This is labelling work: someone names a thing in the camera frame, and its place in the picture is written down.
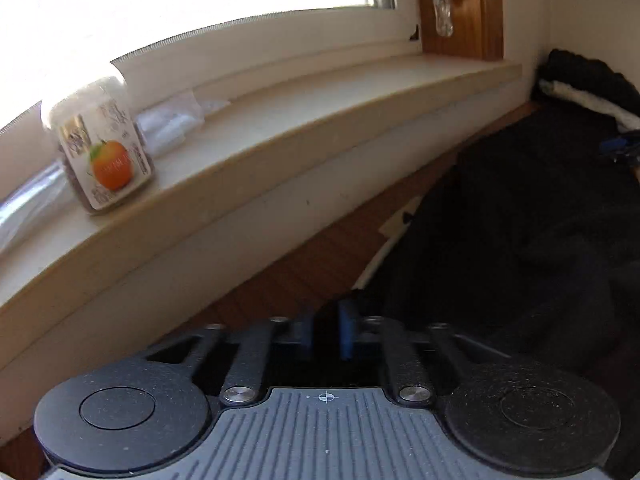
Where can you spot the black fleece pants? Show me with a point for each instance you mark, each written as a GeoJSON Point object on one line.
{"type": "Point", "coordinates": [500, 235]}

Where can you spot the wooden window frame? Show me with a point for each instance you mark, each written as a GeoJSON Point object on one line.
{"type": "Point", "coordinates": [470, 10]}

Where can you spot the beige windowsill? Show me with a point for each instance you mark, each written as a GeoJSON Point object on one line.
{"type": "Point", "coordinates": [300, 125]}

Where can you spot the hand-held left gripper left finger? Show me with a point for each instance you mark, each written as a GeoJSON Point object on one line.
{"type": "Point", "coordinates": [306, 332]}

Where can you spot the white window sash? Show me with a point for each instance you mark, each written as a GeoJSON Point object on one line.
{"type": "Point", "coordinates": [275, 45]}

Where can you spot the black sash corner cap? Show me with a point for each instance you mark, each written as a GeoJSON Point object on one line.
{"type": "Point", "coordinates": [415, 32]}

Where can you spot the jar with orange fruit label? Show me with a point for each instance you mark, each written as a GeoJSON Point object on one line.
{"type": "Point", "coordinates": [100, 150]}

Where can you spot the white patterned folded garment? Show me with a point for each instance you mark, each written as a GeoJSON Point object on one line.
{"type": "Point", "coordinates": [600, 102]}

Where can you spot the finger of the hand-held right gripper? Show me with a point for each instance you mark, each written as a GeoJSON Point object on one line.
{"type": "Point", "coordinates": [620, 146]}

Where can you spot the black folded sweater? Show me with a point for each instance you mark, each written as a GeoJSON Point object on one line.
{"type": "Point", "coordinates": [580, 67]}

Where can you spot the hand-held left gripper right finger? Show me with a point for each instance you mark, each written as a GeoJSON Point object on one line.
{"type": "Point", "coordinates": [346, 332]}

